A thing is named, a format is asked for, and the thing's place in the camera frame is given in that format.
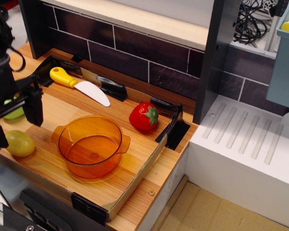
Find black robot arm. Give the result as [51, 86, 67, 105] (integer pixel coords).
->
[0, 9, 43, 148]

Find white toy sink drainboard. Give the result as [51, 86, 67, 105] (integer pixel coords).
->
[185, 96, 289, 228]

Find dark grey vertical post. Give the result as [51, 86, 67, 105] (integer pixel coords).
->
[193, 0, 240, 124]

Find orange transparent plastic pot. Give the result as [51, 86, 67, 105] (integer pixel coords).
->
[51, 115, 131, 179]

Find green toy pear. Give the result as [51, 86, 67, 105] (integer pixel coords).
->
[3, 96, 24, 119]

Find cardboard fence with black tape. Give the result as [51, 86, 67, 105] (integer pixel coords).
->
[0, 54, 191, 226]

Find teal plastic bin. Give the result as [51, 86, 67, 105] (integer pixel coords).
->
[266, 4, 289, 108]

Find yellow handled white toy knife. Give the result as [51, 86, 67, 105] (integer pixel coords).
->
[50, 67, 111, 107]

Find yellow toy potato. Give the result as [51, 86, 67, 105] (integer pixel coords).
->
[6, 130, 35, 157]

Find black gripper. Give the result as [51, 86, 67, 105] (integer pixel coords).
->
[0, 61, 43, 148]

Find red toy strawberry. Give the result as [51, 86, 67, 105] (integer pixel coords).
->
[129, 102, 158, 130]

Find black cable bundle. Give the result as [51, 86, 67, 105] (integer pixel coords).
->
[232, 0, 277, 48]

